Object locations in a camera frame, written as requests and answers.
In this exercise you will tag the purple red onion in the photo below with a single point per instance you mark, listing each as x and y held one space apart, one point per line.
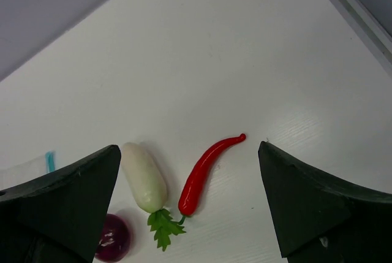
115 240

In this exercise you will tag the aluminium table edge rail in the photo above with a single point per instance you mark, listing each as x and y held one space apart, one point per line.
368 29

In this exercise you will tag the red chili pepper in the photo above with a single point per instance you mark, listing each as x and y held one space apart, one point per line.
193 189

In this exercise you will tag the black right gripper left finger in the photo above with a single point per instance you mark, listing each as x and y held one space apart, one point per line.
59 217

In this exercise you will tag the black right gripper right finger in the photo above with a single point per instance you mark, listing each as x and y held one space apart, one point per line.
319 217

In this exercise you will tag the clear zip top bag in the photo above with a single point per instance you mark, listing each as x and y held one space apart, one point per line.
27 171

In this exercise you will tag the white daikon radish with leaves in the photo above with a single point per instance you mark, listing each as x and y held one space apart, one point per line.
149 191

